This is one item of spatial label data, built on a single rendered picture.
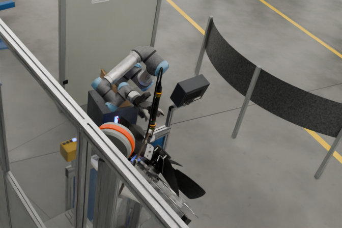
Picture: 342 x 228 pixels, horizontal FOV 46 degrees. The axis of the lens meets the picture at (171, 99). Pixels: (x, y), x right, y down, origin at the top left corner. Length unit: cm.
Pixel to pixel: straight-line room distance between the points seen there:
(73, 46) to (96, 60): 39
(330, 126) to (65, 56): 269
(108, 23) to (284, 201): 250
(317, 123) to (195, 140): 128
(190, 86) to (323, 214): 199
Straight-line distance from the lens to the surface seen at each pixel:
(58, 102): 145
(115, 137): 144
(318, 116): 411
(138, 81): 294
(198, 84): 306
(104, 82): 245
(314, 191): 443
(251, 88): 417
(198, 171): 409
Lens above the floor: 294
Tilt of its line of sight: 37 degrees down
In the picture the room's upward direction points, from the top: 12 degrees clockwise
